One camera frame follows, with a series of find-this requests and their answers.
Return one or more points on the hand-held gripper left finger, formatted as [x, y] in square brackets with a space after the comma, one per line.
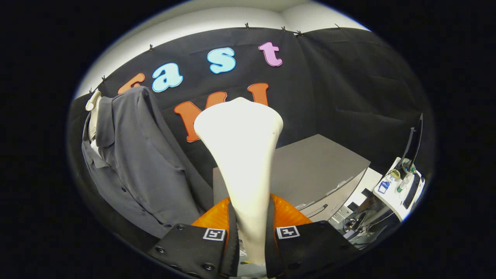
[233, 240]

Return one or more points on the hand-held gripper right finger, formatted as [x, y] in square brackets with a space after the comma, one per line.
[270, 248]

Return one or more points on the grey button-up shirt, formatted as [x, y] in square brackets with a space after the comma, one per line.
[143, 166]

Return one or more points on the grey cabinet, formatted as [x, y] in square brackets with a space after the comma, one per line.
[310, 166]

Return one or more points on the white side desk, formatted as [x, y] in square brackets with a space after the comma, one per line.
[391, 197]

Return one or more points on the clear water bottle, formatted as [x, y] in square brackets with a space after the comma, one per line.
[403, 184]

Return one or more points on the black keyboard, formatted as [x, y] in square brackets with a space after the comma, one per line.
[411, 192]

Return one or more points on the black computer monitor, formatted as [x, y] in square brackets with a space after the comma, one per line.
[416, 139]

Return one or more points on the cream mannequin torso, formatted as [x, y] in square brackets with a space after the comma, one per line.
[93, 116]

